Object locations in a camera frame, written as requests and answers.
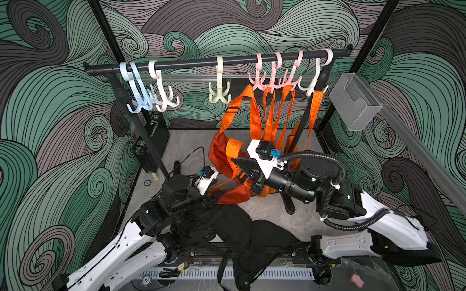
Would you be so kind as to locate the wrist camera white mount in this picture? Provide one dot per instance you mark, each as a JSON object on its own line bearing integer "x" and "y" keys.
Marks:
{"x": 206, "y": 176}
{"x": 266, "y": 156}

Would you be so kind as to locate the pink small object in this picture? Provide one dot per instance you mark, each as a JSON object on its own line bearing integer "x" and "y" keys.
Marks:
{"x": 357, "y": 281}

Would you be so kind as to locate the black backpack on floor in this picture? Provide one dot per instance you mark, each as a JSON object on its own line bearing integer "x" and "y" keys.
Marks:
{"x": 220, "y": 229}

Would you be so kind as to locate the white hook left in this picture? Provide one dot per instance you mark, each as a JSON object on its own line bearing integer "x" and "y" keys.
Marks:
{"x": 166, "y": 100}

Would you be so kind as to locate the light blue hook inner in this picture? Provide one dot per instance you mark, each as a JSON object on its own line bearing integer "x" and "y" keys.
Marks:
{"x": 141, "y": 88}

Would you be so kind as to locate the dark red pouch bag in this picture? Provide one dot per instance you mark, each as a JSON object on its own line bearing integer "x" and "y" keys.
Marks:
{"x": 223, "y": 149}

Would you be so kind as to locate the orange fanny pack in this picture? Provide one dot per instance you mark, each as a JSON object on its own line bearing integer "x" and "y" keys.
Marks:
{"x": 314, "y": 110}

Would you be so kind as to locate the light blue hook outer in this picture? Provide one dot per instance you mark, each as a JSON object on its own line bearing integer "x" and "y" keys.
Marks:
{"x": 137, "y": 100}

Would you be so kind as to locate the white hook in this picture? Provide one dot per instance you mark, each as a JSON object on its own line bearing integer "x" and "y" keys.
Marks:
{"x": 166, "y": 100}
{"x": 310, "y": 89}

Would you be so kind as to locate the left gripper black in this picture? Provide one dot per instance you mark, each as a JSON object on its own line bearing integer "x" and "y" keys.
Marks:
{"x": 203, "y": 198}

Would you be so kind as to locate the white hook right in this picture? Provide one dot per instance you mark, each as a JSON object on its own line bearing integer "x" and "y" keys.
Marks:
{"x": 310, "y": 89}

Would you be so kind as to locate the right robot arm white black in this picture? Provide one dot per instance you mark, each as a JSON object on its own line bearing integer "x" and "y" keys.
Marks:
{"x": 371, "y": 228}

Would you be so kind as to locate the light blue hook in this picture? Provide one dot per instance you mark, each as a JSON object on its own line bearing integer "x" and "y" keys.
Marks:
{"x": 141, "y": 88}
{"x": 137, "y": 100}

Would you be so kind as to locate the pink hook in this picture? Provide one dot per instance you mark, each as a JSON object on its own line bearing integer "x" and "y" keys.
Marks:
{"x": 276, "y": 65}
{"x": 288, "y": 80}
{"x": 257, "y": 81}

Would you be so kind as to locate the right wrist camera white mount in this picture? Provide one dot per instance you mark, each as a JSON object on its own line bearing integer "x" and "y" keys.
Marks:
{"x": 266, "y": 156}

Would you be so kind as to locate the black clothes rack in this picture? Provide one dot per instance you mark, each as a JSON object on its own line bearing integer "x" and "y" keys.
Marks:
{"x": 110, "y": 71}

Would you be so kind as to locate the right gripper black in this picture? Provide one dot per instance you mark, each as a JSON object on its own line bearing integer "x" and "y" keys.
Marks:
{"x": 253, "y": 168}

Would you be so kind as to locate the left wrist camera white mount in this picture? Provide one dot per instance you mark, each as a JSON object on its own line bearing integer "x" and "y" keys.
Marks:
{"x": 206, "y": 176}

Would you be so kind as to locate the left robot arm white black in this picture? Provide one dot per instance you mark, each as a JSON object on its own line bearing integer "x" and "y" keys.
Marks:
{"x": 142, "y": 243}

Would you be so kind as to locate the clear mesh wall bin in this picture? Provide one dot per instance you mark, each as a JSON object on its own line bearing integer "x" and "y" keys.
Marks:
{"x": 355, "y": 101}

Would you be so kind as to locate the pale green hook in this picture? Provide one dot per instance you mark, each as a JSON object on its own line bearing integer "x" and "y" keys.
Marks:
{"x": 220, "y": 94}

